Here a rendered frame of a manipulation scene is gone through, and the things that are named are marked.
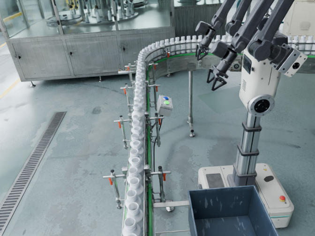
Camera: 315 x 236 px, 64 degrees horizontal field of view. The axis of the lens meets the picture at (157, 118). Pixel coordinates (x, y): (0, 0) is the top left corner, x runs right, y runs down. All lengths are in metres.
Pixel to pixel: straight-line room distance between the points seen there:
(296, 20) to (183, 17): 2.49
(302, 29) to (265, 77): 3.59
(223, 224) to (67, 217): 1.51
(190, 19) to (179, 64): 3.69
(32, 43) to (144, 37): 1.88
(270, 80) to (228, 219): 0.80
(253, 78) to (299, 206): 1.37
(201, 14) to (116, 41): 2.61
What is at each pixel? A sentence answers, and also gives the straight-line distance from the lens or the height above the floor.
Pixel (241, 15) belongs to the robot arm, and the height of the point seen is 1.54.
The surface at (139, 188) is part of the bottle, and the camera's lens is 1.00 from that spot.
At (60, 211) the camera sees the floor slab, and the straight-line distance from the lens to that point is 2.58.
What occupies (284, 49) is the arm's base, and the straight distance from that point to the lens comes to 1.41.
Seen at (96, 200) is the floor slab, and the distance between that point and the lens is 2.55.
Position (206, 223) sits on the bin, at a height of 0.73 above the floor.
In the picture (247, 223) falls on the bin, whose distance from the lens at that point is 1.43.
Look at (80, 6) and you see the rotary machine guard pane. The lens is 4.50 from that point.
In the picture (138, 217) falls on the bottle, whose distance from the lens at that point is 0.93.
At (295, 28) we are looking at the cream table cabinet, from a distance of 5.11.
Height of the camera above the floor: 1.87
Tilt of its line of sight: 32 degrees down
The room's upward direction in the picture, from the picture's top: 4 degrees counter-clockwise
